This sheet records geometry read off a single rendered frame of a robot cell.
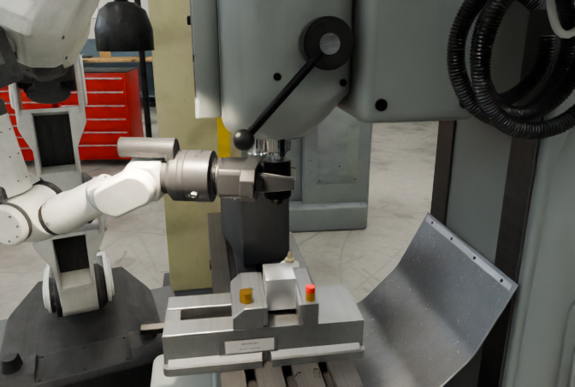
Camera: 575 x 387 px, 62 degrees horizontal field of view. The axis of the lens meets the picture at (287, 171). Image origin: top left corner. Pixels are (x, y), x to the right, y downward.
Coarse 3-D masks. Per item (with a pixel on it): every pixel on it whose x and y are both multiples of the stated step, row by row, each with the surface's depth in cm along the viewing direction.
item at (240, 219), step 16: (224, 208) 129; (240, 208) 113; (256, 208) 113; (272, 208) 115; (288, 208) 117; (224, 224) 131; (240, 224) 114; (256, 224) 115; (272, 224) 116; (288, 224) 118; (240, 240) 116; (256, 240) 116; (272, 240) 117; (288, 240) 119; (240, 256) 118; (256, 256) 117; (272, 256) 119
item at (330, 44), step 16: (304, 32) 64; (320, 32) 63; (336, 32) 64; (352, 32) 64; (304, 48) 64; (320, 48) 64; (336, 48) 64; (352, 48) 65; (320, 64) 64; (336, 64) 65; (272, 112) 65; (256, 128) 65; (240, 144) 65
